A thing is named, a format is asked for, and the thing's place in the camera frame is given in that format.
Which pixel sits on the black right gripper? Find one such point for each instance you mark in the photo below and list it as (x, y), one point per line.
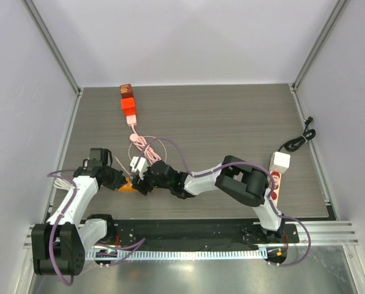
(147, 179)

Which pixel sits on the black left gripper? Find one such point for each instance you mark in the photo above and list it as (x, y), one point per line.
(119, 180)

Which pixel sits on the orange power strip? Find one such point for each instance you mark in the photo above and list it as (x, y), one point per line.
(125, 185)

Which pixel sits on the beige power strip red sockets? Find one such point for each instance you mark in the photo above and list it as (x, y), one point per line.
(277, 179)

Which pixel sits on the white cube socket adapter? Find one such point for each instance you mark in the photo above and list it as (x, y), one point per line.
(279, 162)

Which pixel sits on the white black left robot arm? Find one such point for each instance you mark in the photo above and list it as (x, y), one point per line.
(60, 244)

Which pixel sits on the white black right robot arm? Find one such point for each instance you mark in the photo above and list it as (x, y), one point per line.
(247, 184)

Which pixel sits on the red orange block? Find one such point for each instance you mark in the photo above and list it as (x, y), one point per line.
(128, 106)

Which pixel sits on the brown wooden block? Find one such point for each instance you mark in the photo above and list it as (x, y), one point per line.
(126, 91)

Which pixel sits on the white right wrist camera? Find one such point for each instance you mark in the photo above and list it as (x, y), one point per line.
(139, 165)

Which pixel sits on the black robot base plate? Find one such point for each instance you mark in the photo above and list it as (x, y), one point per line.
(199, 235)

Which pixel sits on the white slotted cable duct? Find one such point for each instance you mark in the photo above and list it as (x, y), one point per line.
(114, 256)

